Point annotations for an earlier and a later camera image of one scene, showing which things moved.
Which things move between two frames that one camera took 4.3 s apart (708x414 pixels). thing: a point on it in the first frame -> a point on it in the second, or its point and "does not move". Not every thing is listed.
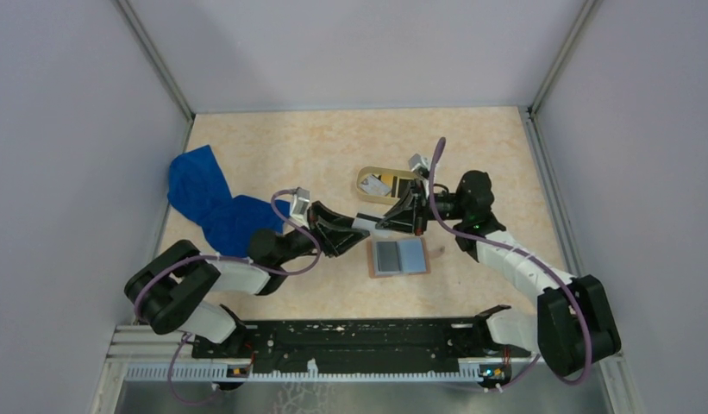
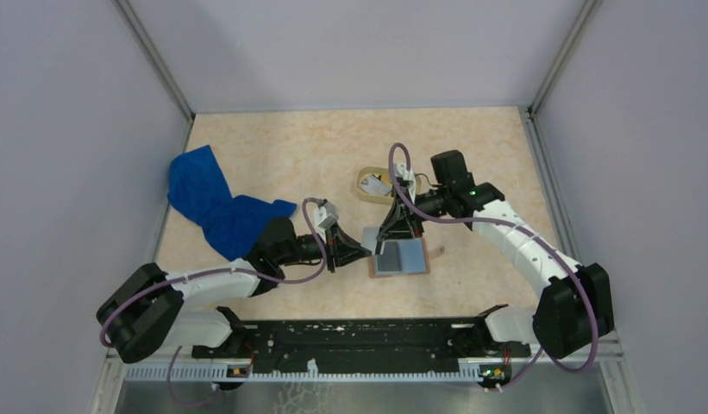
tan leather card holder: [413, 254] does not move
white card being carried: [365, 223] -> [369, 238]
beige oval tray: [397, 178] does not move
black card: [388, 256] does not move
